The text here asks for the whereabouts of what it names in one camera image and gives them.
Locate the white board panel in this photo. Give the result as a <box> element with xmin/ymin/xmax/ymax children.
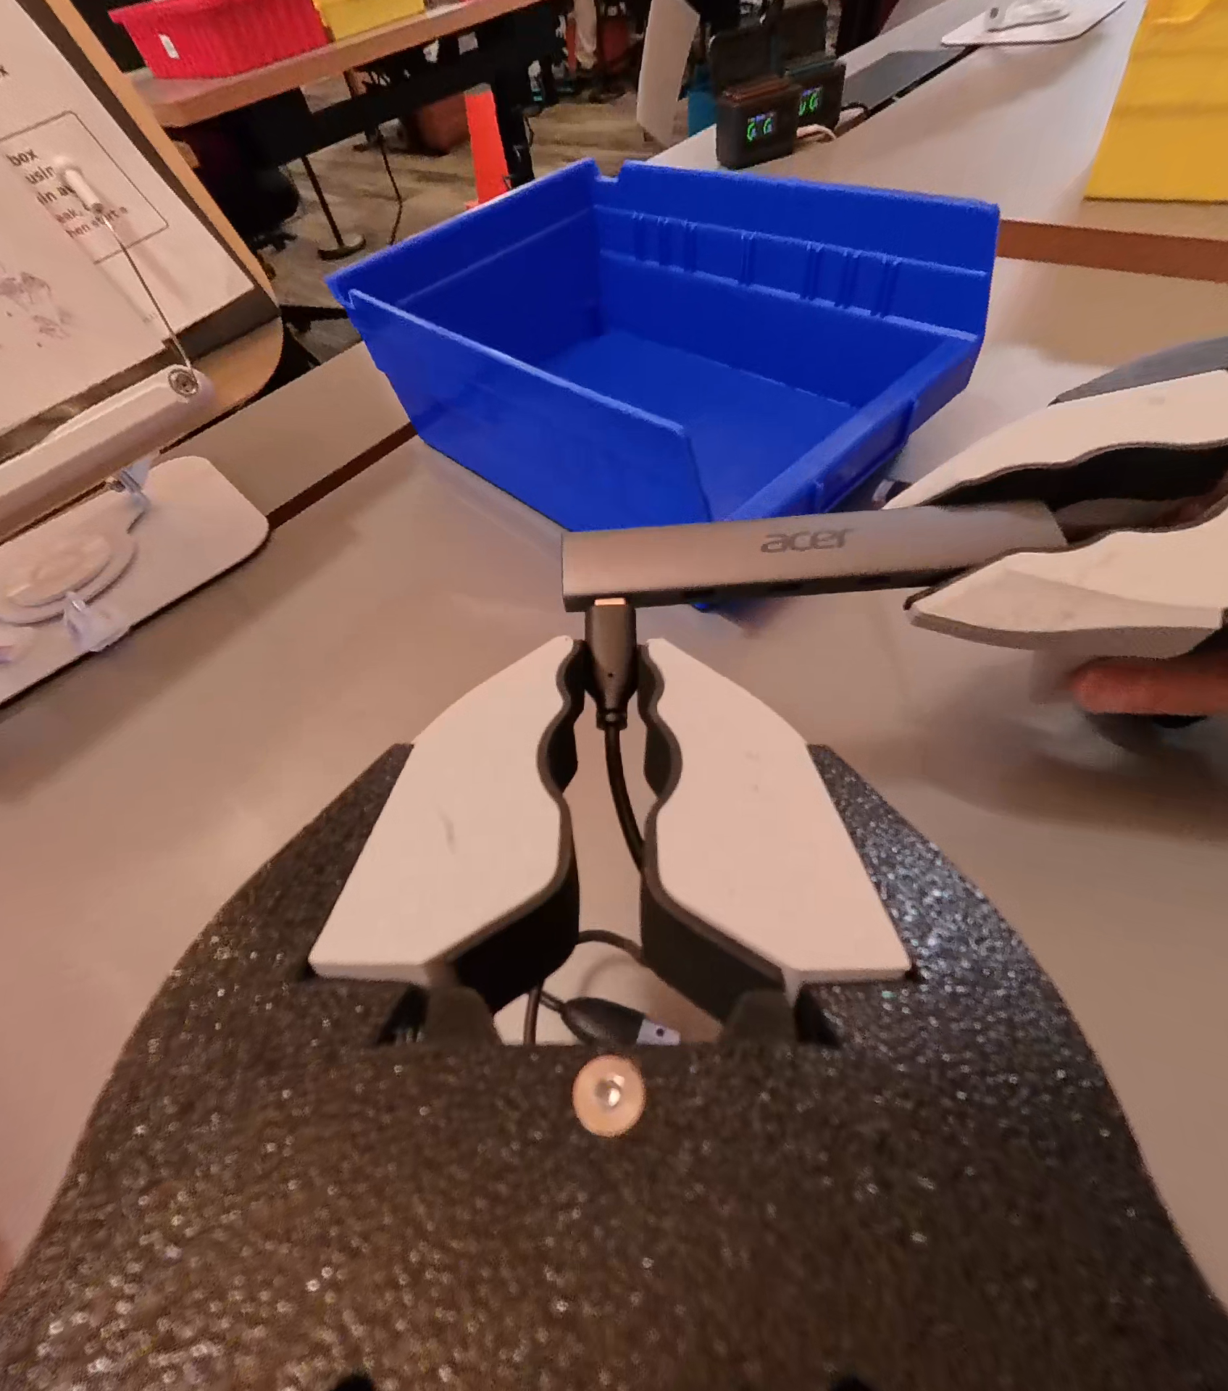
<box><xmin>635</xmin><ymin>0</ymin><xmax>720</xmax><ymax>147</ymax></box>

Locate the blue plastic bin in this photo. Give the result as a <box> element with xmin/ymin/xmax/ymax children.
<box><xmin>325</xmin><ymin>156</ymin><xmax>1002</xmax><ymax>630</ymax></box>

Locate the grey USB hub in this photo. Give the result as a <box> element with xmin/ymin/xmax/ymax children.
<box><xmin>559</xmin><ymin>509</ymin><xmax>1070</xmax><ymax>613</ymax></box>

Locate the grey wood-edged table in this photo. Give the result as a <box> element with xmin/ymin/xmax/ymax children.
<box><xmin>644</xmin><ymin>0</ymin><xmax>1228</xmax><ymax>294</ymax></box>

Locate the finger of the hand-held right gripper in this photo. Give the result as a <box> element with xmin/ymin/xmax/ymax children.
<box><xmin>906</xmin><ymin>478</ymin><xmax>1228</xmax><ymax>658</ymax></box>
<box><xmin>883</xmin><ymin>367</ymin><xmax>1228</xmax><ymax>511</ymax></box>

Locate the wooden table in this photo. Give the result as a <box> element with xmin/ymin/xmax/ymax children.
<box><xmin>130</xmin><ymin>0</ymin><xmax>561</xmax><ymax>129</ymax></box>

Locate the black USB cable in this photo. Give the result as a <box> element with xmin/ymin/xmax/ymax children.
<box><xmin>521</xmin><ymin>600</ymin><xmax>685</xmax><ymax>1050</ymax></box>

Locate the orange traffic cone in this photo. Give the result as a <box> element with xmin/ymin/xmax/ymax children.
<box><xmin>459</xmin><ymin>90</ymin><xmax>513</xmax><ymax>209</ymax></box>

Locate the grey desk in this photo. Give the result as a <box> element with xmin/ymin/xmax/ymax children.
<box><xmin>0</xmin><ymin>261</ymin><xmax>1228</xmax><ymax>1391</ymax></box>

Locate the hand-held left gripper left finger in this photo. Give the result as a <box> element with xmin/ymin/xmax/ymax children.
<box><xmin>307</xmin><ymin>636</ymin><xmax>582</xmax><ymax>1011</ymax></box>

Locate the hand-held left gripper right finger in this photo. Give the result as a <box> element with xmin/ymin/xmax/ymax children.
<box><xmin>640</xmin><ymin>636</ymin><xmax>913</xmax><ymax>1011</ymax></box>

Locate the dark laptop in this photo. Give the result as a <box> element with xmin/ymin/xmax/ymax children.
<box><xmin>842</xmin><ymin>43</ymin><xmax>972</xmax><ymax>110</ymax></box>

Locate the wooden document stand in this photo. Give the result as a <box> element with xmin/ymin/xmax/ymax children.
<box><xmin>0</xmin><ymin>0</ymin><xmax>283</xmax><ymax>750</ymax></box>

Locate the yellow plastic bin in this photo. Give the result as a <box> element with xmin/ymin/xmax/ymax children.
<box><xmin>1086</xmin><ymin>0</ymin><xmax>1228</xmax><ymax>204</ymax></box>
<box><xmin>315</xmin><ymin>0</ymin><xmax>427</xmax><ymax>41</ymax></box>

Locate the white document stand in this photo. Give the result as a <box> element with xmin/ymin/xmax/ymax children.
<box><xmin>940</xmin><ymin>0</ymin><xmax>1128</xmax><ymax>47</ymax></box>

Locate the black battery charger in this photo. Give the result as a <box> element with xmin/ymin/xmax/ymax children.
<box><xmin>716</xmin><ymin>81</ymin><xmax>802</xmax><ymax>171</ymax></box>
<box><xmin>792</xmin><ymin>61</ymin><xmax>850</xmax><ymax>137</ymax></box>

